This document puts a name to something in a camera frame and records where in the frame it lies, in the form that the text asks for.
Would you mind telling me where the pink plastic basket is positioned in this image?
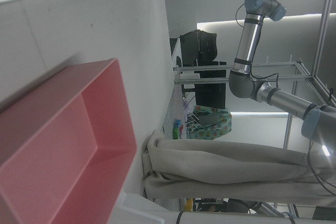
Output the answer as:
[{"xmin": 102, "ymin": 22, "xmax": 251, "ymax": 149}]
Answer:
[{"xmin": 0, "ymin": 57, "xmax": 138, "ymax": 224}]

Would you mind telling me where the perforated metal board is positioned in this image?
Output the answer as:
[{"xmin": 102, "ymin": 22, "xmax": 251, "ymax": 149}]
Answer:
[{"xmin": 160, "ymin": 84, "xmax": 190, "ymax": 141}]

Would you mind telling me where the purple box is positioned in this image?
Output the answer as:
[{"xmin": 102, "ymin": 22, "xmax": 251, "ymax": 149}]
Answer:
[{"xmin": 182, "ymin": 99, "xmax": 194, "ymax": 112}]

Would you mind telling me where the blue toy block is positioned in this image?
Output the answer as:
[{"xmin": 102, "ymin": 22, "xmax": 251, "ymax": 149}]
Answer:
[{"xmin": 172, "ymin": 119, "xmax": 184, "ymax": 140}]

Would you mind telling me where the colourful patterned cloth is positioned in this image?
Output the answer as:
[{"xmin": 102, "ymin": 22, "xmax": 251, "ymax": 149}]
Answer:
[{"xmin": 187, "ymin": 104, "xmax": 233, "ymax": 141}]

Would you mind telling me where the black office chair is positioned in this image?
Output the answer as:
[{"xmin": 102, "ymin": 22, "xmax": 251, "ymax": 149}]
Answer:
[{"xmin": 180, "ymin": 30, "xmax": 227, "ymax": 68}]

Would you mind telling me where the beige folded cloth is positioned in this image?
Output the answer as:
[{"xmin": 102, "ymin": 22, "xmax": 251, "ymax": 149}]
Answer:
[{"xmin": 141, "ymin": 129, "xmax": 336, "ymax": 201}]

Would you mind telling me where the aluminium profile frame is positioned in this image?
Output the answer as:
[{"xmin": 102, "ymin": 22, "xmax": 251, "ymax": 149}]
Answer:
[{"xmin": 173, "ymin": 0, "xmax": 336, "ymax": 151}]

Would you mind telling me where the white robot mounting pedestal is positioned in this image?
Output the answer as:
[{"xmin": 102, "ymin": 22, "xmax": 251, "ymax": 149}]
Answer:
[{"xmin": 115, "ymin": 192, "xmax": 336, "ymax": 224}]

